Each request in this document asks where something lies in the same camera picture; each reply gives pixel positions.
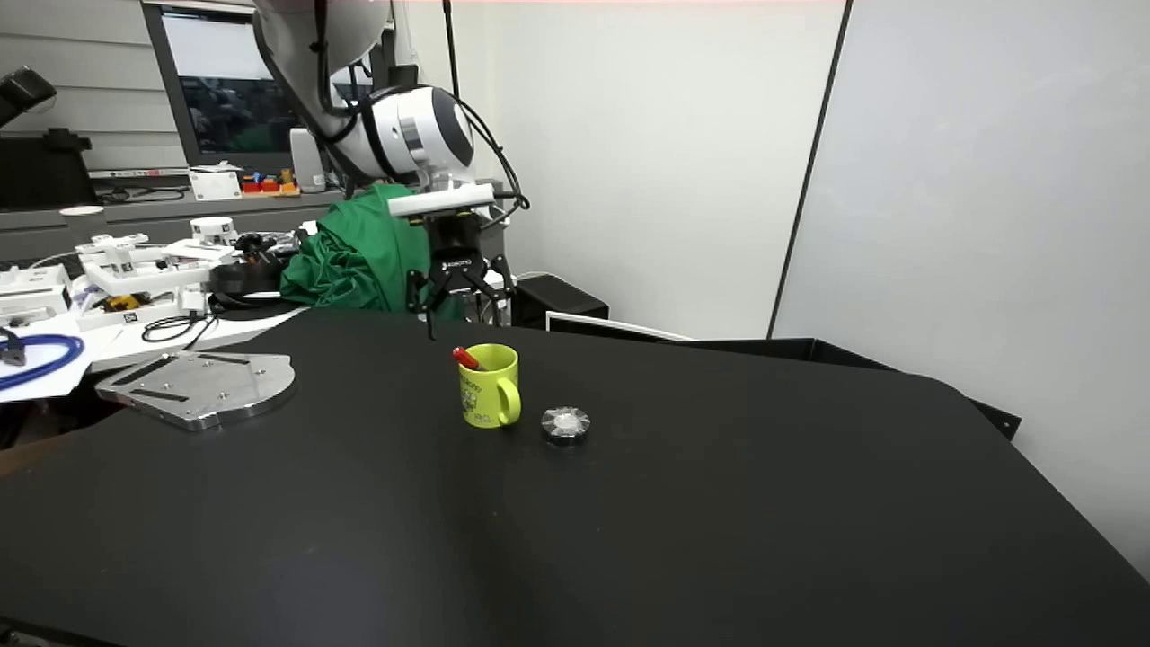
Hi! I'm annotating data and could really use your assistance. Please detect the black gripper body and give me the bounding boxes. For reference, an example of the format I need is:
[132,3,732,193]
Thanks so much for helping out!
[424,211,518,301]

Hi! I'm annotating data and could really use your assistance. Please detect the green mug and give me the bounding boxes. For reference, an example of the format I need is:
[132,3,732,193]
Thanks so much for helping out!
[454,343,526,431]

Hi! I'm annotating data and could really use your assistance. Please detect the black box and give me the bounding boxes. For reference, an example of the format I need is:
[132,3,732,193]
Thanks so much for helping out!
[511,274,611,335]

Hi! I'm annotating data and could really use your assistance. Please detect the green cloth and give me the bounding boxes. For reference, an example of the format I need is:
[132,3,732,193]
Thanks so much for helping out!
[278,178,471,323]

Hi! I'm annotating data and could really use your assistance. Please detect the white edged board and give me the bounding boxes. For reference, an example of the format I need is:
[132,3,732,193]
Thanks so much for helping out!
[543,307,693,347]

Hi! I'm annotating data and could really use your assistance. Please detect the small round shiny dish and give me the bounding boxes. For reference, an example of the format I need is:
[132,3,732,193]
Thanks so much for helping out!
[536,402,598,444]

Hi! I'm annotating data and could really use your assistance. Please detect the grey canister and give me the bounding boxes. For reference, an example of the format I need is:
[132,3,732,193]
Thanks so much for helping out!
[283,127,330,193]

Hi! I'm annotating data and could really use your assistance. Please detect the orange small items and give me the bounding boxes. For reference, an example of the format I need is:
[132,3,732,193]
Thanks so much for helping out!
[236,170,303,200]

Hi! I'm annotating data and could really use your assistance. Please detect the thin black pole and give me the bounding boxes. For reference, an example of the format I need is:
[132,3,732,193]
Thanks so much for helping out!
[439,0,464,93]

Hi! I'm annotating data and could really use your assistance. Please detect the white box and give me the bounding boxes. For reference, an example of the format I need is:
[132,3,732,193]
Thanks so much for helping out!
[186,162,246,205]

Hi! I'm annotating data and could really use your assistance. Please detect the grey metal plate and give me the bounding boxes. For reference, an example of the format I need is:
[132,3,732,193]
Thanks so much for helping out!
[94,347,300,435]

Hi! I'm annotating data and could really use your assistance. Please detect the black framed monitor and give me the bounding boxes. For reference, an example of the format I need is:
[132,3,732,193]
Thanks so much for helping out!
[141,0,365,172]

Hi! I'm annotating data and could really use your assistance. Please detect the grey counter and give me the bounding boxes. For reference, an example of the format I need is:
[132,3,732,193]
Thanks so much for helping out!
[0,175,508,271]

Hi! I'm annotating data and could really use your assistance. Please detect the white plastic assembly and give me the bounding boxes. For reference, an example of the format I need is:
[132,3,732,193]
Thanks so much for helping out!
[73,211,246,307]

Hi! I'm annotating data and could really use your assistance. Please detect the white side table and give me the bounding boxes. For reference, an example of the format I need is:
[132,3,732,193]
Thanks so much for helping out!
[0,229,523,407]

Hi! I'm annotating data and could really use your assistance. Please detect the white plastic block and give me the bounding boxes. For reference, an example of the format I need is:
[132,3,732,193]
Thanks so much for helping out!
[0,261,77,331]

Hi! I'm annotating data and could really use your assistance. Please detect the black bag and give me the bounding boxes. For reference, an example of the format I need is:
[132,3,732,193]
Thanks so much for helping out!
[0,127,101,211]

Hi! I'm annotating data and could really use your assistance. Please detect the black angled device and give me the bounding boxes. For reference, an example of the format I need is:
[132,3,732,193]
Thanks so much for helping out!
[0,68,60,130]

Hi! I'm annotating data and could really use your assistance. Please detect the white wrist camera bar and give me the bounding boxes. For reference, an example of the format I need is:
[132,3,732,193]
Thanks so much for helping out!
[384,178,501,222]

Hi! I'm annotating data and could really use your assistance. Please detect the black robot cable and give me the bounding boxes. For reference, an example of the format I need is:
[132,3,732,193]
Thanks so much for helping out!
[448,89,531,229]

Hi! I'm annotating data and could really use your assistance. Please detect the black cable coil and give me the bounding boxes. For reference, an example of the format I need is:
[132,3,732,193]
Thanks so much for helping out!
[209,255,303,321]

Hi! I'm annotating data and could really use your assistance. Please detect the black cable loop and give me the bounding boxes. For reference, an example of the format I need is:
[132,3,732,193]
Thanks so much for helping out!
[138,307,216,353]

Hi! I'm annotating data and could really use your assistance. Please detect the black wall cable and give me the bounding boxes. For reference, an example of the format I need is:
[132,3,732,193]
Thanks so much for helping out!
[765,0,857,343]

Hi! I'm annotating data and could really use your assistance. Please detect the blue hose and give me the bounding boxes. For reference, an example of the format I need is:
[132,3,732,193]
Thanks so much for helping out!
[0,331,91,395]

